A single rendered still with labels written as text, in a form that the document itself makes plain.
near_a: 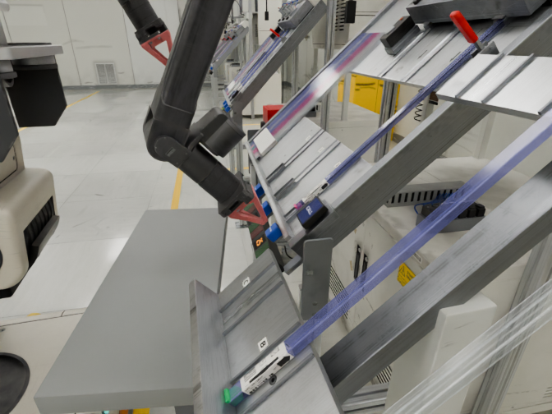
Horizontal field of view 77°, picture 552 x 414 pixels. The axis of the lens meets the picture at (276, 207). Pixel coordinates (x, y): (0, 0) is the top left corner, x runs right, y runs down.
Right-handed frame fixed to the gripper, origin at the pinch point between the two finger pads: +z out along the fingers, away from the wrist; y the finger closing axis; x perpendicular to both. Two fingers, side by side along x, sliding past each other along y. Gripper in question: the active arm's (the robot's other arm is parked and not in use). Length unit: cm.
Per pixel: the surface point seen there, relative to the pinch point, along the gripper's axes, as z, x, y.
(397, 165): 4.9, -24.8, -9.8
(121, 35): -165, 117, 869
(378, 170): 3.1, -21.9, -9.9
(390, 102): 30, -49, 62
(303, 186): 3.9, -9.8, 6.4
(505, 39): 4, -52, -4
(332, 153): 4.0, -19.1, 9.0
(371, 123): 68, -54, 136
